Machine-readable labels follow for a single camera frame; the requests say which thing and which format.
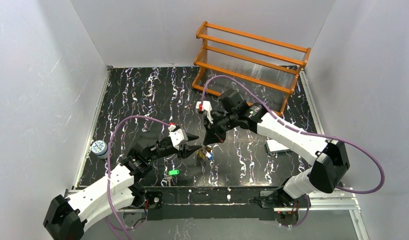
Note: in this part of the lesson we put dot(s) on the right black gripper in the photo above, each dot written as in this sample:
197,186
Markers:
212,129

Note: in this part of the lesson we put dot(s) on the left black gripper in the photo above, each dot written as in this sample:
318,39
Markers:
184,148

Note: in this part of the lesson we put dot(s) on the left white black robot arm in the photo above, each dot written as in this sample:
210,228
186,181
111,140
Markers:
68,218

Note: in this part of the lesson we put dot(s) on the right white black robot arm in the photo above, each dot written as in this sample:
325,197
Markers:
327,158

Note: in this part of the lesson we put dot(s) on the blue tag key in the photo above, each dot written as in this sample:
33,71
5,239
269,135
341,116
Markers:
209,155

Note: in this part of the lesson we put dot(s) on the green tag key near edge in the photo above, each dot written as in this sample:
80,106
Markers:
170,175

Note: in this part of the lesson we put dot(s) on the orange two-tier rack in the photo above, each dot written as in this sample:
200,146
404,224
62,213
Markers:
257,62

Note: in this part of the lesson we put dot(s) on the blue white round container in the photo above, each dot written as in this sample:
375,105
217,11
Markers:
100,149

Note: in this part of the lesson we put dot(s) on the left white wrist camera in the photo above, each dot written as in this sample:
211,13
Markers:
177,136

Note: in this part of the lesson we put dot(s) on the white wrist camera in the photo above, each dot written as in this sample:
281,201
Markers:
205,108
177,136

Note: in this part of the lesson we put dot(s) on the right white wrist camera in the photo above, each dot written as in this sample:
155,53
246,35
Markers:
205,108

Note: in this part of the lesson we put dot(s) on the aluminium front rail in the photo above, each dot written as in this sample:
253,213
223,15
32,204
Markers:
244,196

